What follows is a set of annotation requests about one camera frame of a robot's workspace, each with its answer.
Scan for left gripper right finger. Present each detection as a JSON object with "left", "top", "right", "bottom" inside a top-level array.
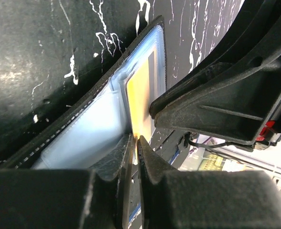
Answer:
[{"left": 137, "top": 137, "right": 281, "bottom": 229}]

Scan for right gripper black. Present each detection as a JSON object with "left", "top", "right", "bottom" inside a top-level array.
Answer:
[{"left": 150, "top": 0, "right": 281, "bottom": 149}]

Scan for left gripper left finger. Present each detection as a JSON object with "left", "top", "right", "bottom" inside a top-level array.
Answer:
[{"left": 0, "top": 135, "right": 133, "bottom": 229}]

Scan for black card holder wallet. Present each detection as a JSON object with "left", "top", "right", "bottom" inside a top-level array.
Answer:
[{"left": 2, "top": 16, "right": 167, "bottom": 169}]

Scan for gold credit card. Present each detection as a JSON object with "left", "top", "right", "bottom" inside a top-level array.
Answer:
[{"left": 126, "top": 52, "right": 155, "bottom": 165}]

